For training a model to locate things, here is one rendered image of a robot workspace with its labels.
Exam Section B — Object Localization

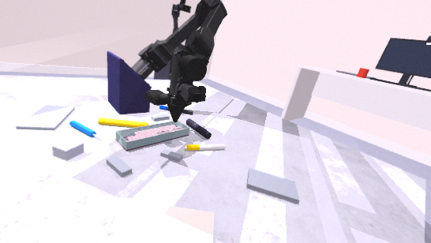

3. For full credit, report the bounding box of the blue stylus with grey tip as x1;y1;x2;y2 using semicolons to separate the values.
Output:
69;121;101;138

